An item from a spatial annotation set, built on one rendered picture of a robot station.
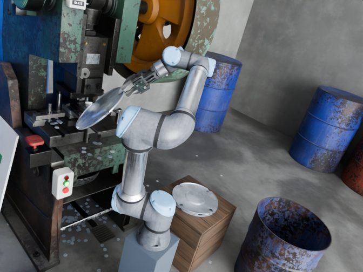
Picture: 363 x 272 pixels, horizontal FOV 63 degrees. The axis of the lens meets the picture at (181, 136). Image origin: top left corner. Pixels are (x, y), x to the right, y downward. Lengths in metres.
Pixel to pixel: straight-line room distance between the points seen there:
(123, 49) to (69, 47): 0.29
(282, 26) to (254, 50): 0.51
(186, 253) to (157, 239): 0.50
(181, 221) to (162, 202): 0.50
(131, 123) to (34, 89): 0.90
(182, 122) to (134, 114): 0.16
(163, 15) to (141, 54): 0.27
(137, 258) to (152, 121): 0.68
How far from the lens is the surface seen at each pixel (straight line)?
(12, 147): 1.82
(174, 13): 1.65
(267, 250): 1.74
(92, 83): 1.56
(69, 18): 1.40
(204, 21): 1.51
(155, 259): 1.34
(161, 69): 1.35
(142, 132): 0.96
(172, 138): 0.95
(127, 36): 1.58
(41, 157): 1.43
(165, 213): 1.25
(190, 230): 1.71
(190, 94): 1.08
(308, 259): 1.76
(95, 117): 1.42
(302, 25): 4.44
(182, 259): 1.86
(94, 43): 1.54
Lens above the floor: 1.45
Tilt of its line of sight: 25 degrees down
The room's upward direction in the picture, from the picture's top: 15 degrees clockwise
